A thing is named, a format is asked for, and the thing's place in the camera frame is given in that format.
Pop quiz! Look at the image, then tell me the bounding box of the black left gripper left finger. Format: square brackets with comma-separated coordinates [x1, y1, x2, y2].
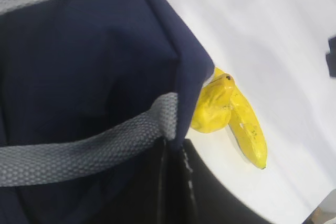
[110, 137, 166, 223]

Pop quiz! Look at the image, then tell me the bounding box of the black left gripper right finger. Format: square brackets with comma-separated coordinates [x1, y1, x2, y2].
[182, 139, 268, 223]

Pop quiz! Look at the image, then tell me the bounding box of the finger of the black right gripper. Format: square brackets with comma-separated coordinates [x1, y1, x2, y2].
[325, 36, 336, 78]

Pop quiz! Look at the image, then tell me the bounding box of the yellow banana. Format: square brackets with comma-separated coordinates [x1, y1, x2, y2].
[214, 66, 268, 170]

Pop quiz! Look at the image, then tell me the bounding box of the yellow pear-shaped fruit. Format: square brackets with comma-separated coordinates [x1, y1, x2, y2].
[191, 73, 235, 133]

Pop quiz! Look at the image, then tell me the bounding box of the navy blue lunch bag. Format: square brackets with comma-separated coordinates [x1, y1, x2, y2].
[1, 0, 214, 223]

